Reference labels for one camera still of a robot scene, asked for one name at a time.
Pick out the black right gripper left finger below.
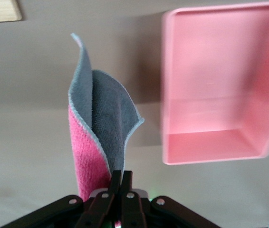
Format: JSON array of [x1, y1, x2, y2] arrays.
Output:
[[0, 170, 122, 228]]

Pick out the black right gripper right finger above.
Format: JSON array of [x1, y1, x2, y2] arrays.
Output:
[[121, 171, 223, 228]]

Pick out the pink and grey cloth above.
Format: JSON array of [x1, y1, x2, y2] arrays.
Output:
[[67, 33, 145, 202]]

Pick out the brown table cover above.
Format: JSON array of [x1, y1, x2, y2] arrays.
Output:
[[0, 0, 269, 228]]

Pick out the pink plastic bin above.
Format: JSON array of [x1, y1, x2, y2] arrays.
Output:
[[162, 1, 269, 166]]

